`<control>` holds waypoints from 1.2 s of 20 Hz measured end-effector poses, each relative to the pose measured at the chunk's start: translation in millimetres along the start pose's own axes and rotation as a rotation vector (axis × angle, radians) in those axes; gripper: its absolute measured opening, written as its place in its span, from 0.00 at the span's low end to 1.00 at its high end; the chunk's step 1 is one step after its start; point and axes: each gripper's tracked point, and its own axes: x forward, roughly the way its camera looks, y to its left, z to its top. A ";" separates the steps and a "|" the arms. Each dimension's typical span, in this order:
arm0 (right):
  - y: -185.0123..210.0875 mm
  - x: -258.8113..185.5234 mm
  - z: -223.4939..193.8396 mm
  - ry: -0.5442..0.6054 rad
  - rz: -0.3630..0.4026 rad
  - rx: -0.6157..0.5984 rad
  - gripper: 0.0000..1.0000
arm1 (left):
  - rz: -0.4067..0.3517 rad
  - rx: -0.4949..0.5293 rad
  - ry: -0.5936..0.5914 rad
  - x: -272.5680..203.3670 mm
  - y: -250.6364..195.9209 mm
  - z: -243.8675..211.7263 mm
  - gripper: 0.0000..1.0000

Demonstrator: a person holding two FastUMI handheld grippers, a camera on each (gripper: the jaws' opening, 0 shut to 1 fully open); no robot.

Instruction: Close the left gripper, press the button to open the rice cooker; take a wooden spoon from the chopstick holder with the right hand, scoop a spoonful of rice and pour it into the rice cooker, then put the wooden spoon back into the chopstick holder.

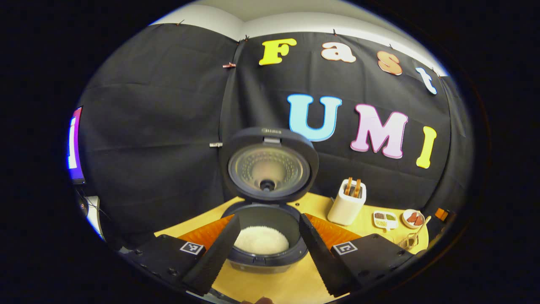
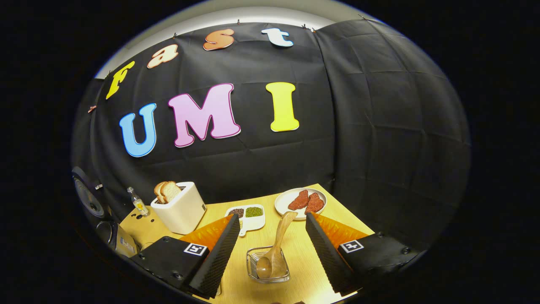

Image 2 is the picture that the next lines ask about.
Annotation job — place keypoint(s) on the white round plate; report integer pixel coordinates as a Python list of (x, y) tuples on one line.
[(282, 202)]

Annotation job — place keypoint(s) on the black backdrop cloth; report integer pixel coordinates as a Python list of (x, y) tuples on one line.
[(379, 126)]

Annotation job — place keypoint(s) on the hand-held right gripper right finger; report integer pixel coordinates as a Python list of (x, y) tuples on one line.
[(327, 257)]

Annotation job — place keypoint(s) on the wooden spoon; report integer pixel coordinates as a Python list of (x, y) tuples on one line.
[(278, 245)]

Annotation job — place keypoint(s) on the white divided bean dish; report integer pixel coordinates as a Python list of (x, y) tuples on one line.
[(253, 219)]

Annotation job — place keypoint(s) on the dark lidded rice cooker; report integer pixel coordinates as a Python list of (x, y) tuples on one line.
[(88, 196)]

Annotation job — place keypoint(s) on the red meat slice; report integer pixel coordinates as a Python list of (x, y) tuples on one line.
[(298, 200), (315, 204)]

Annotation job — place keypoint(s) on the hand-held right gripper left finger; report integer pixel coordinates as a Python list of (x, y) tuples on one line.
[(219, 257)]

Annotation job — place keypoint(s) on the toasted bread slice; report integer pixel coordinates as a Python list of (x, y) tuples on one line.
[(171, 192), (158, 191)]

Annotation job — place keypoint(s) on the white toaster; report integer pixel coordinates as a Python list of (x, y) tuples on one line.
[(181, 215)]

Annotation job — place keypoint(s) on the small glass bottle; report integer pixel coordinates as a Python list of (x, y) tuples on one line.
[(139, 204)]

